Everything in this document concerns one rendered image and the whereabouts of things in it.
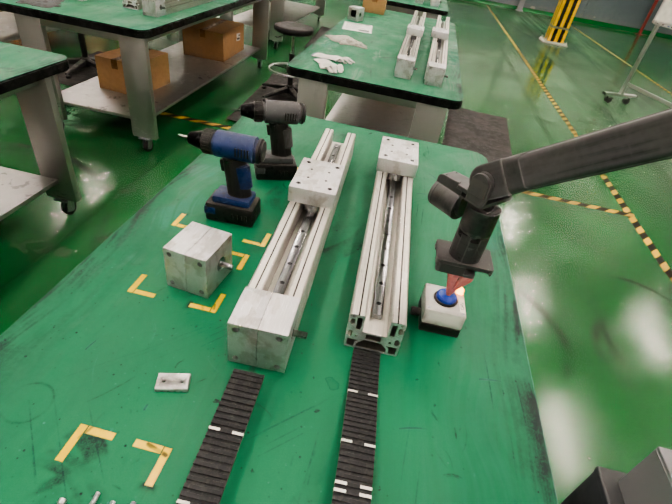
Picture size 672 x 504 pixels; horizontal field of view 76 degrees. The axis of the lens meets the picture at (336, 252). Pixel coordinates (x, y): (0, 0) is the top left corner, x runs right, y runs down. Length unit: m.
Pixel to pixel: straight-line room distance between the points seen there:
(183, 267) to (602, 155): 0.70
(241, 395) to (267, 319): 0.12
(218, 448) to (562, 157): 0.61
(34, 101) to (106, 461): 1.87
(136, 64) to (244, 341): 2.44
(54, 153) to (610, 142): 2.24
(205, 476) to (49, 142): 1.99
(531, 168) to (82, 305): 0.79
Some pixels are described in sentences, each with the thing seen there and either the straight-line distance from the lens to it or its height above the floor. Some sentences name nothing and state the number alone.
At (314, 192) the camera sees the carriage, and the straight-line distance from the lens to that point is 1.00.
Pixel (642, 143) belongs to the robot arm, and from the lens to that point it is 0.63.
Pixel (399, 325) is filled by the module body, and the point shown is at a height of 0.86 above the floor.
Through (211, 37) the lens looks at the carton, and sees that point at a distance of 4.45.
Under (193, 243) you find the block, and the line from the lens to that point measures 0.87.
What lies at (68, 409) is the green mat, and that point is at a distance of 0.78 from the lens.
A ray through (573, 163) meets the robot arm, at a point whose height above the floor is 1.19.
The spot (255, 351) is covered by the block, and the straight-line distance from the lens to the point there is 0.75.
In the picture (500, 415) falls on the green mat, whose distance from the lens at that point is 0.83.
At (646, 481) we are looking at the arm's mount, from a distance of 0.82.
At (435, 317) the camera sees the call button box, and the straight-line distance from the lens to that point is 0.87.
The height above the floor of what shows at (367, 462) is 0.81.
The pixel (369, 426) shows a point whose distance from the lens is 0.71.
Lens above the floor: 1.40
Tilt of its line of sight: 37 degrees down
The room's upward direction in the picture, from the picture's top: 10 degrees clockwise
